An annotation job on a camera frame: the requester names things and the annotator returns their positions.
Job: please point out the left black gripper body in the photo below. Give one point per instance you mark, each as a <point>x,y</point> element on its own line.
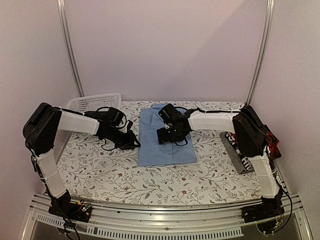
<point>121,141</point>

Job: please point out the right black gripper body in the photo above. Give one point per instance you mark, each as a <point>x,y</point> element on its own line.
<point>172,136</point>

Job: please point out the light blue long sleeve shirt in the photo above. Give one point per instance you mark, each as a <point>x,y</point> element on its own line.
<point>150,152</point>

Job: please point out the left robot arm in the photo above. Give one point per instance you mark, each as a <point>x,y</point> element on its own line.
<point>49,122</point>

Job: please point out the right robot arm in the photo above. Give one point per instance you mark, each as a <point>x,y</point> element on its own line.
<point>254,139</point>

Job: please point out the dark shirt in basket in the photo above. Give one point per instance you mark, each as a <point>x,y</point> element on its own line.
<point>93,114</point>

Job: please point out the floral table mat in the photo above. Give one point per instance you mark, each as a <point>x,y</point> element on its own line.
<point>94,169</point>

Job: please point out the white plastic basket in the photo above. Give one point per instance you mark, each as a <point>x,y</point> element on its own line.
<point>93,102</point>

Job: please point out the grey folded shirt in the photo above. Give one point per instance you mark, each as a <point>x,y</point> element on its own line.
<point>232,157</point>

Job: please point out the black shirt white letters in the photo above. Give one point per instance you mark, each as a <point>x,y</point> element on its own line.
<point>240,155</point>

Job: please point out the red black plaid shirt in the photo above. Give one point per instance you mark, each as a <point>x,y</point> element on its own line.
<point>273,144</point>

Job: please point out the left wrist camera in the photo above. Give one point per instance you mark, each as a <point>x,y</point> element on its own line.
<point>129,125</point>

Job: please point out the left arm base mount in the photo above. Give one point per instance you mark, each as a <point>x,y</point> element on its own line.
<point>63,207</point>

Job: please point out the aluminium front rail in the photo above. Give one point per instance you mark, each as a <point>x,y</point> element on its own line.
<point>123,221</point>

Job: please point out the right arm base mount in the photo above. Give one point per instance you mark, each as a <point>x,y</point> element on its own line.
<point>270,211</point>

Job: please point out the left aluminium post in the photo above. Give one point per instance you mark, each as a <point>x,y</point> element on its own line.
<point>61,6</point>

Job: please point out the aluminium post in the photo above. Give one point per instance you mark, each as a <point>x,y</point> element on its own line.
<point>61,6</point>
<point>270,5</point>

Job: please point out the right aluminium post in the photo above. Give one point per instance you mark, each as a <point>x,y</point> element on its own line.
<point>270,5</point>

